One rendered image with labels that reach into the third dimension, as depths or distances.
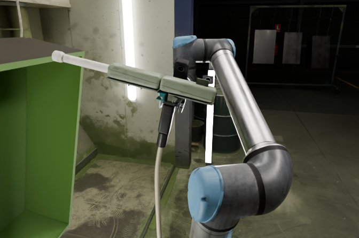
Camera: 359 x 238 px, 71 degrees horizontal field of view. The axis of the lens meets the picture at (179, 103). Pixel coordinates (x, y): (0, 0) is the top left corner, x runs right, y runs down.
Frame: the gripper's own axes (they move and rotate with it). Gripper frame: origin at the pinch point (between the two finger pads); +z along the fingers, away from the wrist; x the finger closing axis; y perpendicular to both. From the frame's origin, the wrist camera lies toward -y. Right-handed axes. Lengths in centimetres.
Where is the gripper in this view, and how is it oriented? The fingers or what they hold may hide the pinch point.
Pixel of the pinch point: (170, 96)
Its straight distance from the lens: 70.6
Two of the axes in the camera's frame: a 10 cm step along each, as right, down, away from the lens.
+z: -1.6, 2.8, -9.5
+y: -2.1, 9.3, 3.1
